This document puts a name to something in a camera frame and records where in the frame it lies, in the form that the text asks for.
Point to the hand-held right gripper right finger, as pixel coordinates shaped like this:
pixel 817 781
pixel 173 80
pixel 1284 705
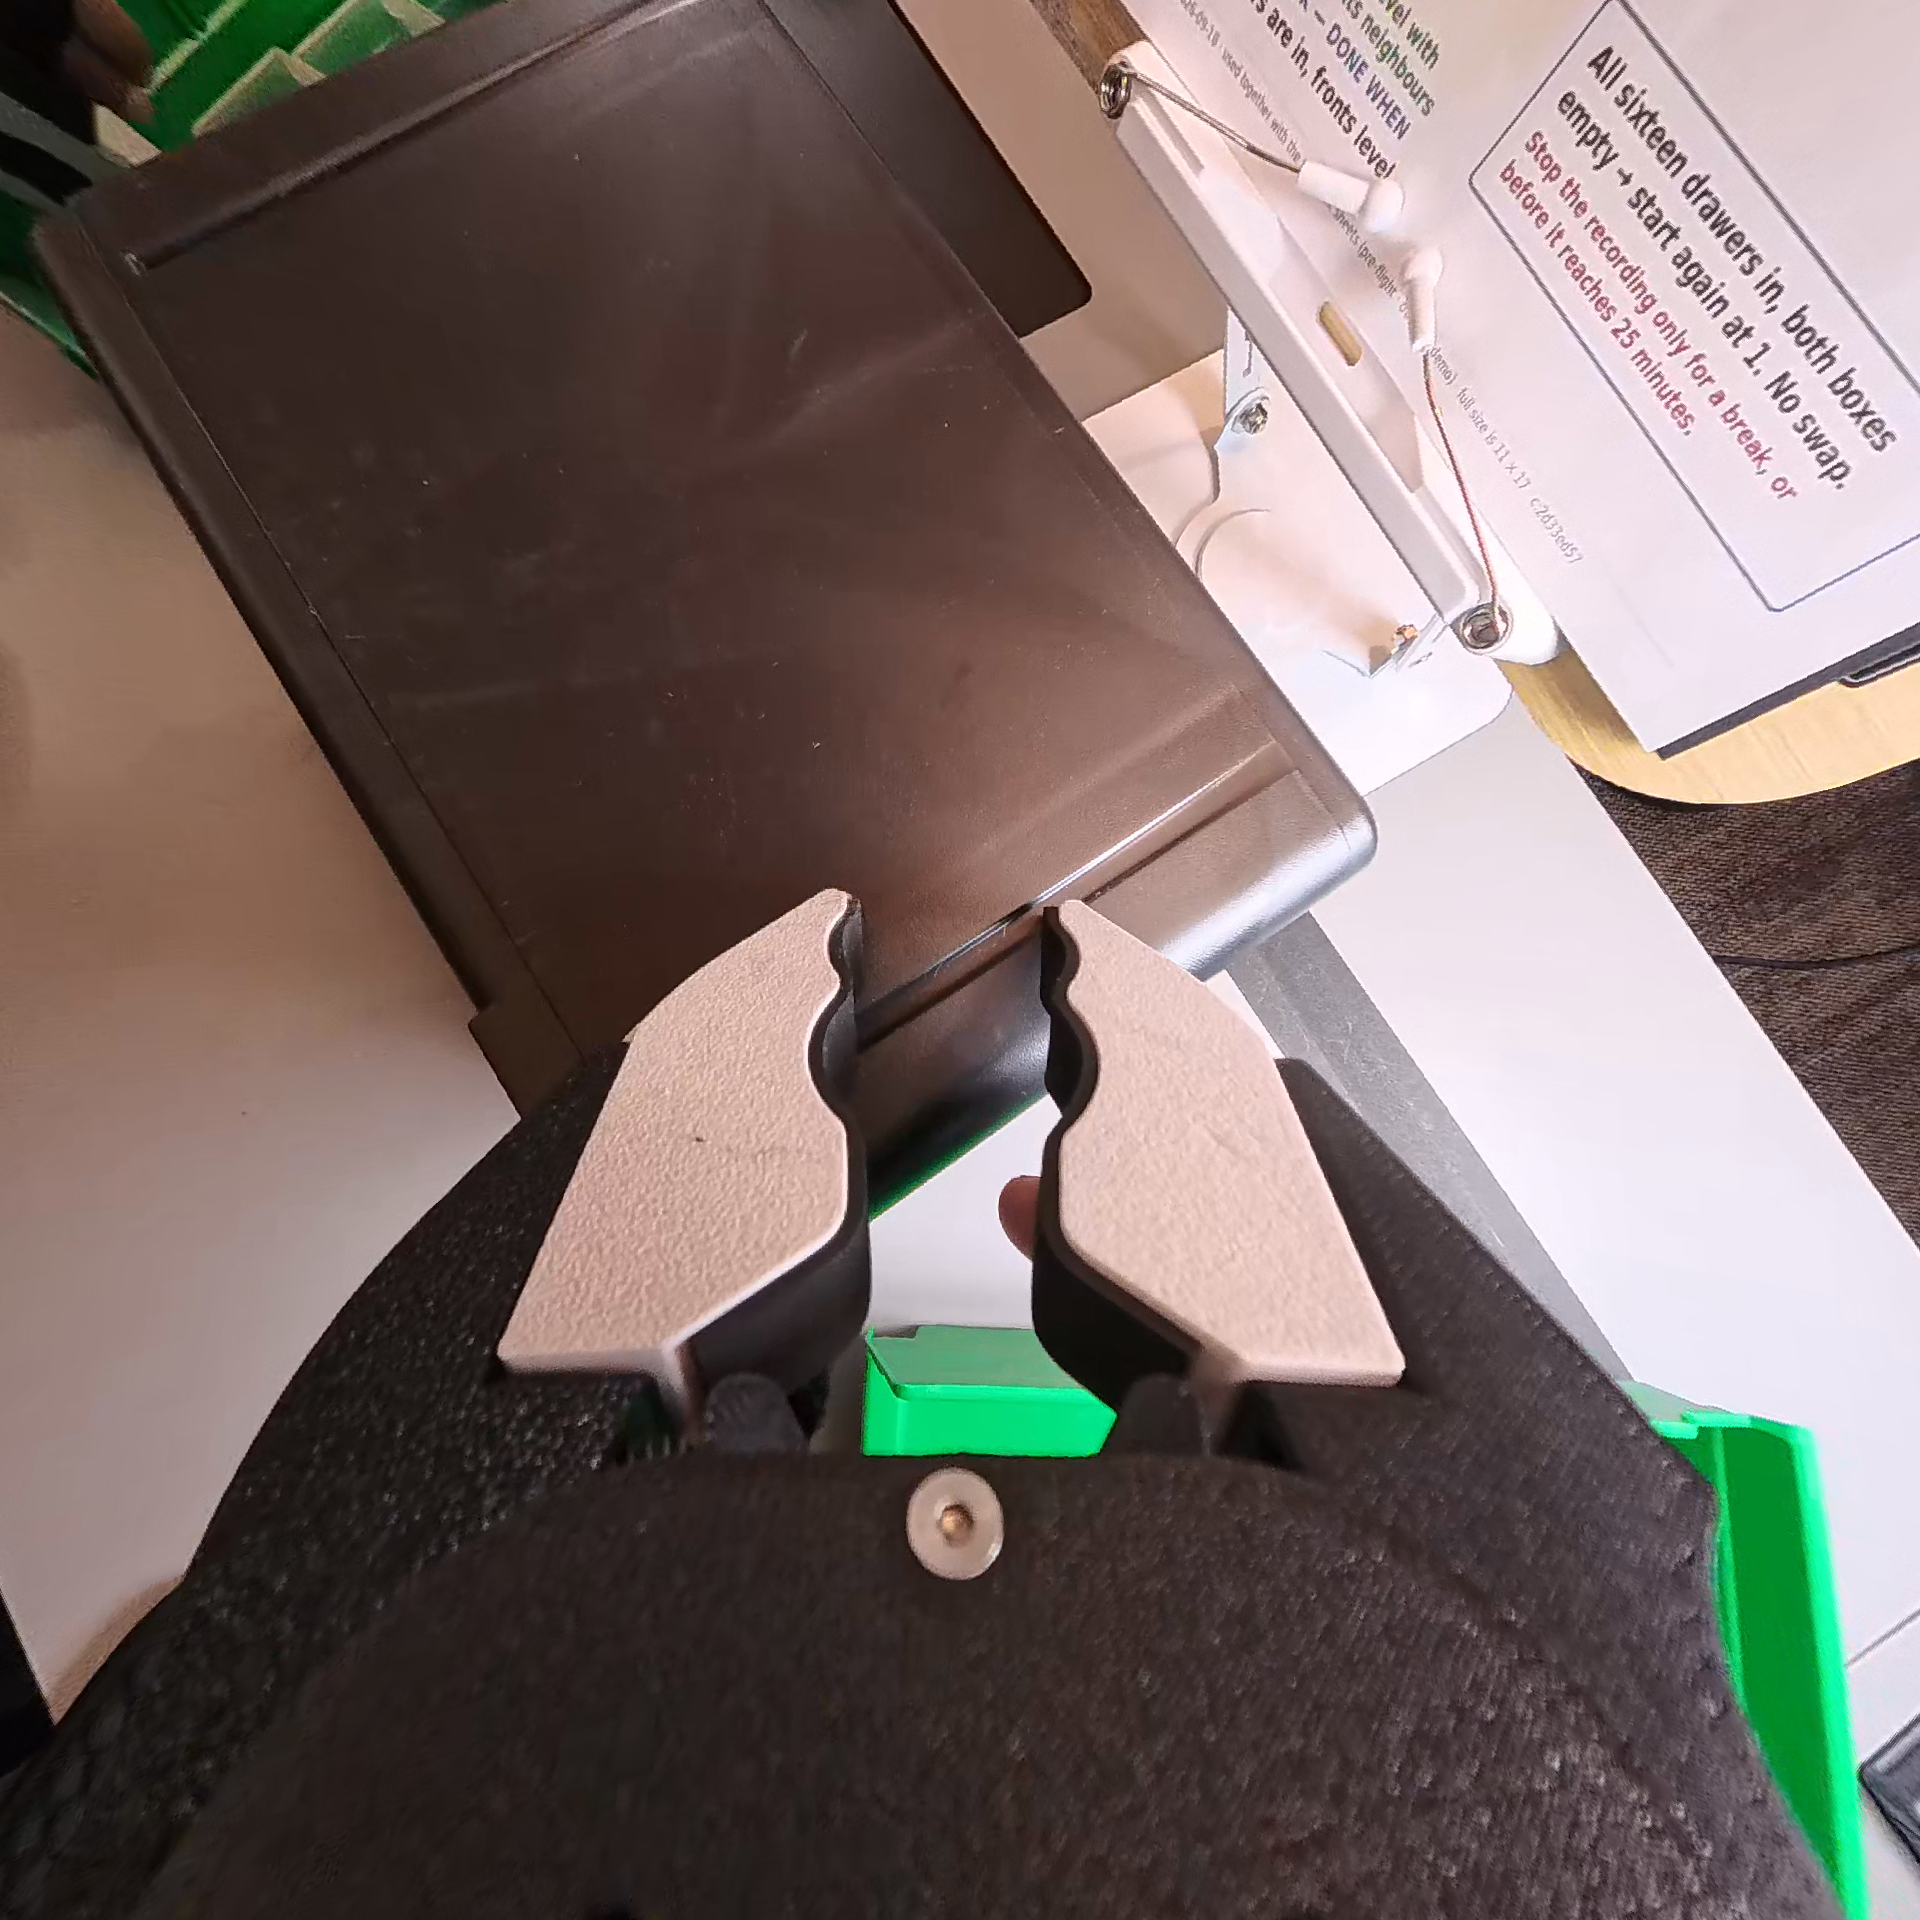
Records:
pixel 1215 1198

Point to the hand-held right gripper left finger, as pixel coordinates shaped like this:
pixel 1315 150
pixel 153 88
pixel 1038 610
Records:
pixel 690 1185

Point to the black drawer cabinet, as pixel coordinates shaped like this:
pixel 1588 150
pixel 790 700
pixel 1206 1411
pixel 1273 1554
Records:
pixel 600 525

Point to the person's right hand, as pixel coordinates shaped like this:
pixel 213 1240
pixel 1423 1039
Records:
pixel 1018 1213

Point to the light wooden board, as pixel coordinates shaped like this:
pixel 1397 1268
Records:
pixel 1694 772

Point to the black backing board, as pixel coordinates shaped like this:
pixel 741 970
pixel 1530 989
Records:
pixel 1800 697

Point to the white document stand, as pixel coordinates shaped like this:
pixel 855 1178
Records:
pixel 1317 392

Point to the black textured object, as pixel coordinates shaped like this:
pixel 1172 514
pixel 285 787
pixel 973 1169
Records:
pixel 18 1682

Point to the printed instruction sheet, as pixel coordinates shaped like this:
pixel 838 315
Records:
pixel 1652 452

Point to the dark grey case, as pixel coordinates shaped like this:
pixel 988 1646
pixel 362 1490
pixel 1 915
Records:
pixel 1894 1801

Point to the stack of clear plastic drawers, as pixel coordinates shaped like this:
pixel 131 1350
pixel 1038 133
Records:
pixel 361 37

